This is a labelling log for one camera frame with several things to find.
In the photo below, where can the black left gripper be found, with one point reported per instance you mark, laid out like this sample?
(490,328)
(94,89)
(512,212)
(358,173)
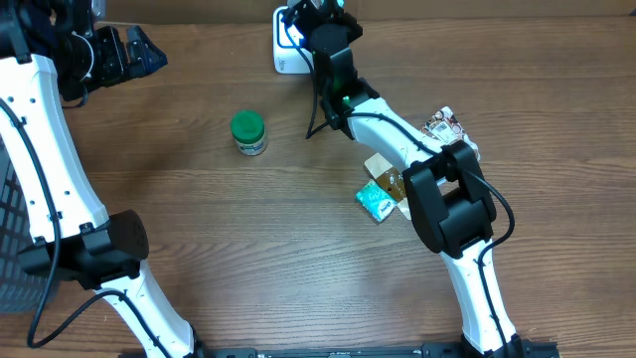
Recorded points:
(128,57)

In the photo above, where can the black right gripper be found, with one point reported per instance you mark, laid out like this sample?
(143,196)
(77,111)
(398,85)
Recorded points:
(334,13)

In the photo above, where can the green lid jar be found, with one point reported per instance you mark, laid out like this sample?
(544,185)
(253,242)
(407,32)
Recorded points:
(249,132)

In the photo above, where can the beige brown snack bag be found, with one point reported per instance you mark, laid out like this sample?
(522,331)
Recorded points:
(442,126)

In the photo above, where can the green tissue pack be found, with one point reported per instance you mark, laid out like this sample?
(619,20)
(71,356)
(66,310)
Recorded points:
(376,201)

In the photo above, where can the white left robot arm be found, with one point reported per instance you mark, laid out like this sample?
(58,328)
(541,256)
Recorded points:
(53,55)

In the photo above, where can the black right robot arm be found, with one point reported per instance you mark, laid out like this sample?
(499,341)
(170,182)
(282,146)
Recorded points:
(452,206)

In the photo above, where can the white barcode scanner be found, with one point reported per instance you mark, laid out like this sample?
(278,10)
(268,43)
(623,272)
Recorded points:
(286,59)

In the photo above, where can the black mesh basket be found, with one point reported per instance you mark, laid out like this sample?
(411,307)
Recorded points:
(20,292)

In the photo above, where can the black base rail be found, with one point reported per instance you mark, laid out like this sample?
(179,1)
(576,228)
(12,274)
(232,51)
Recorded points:
(323,353)

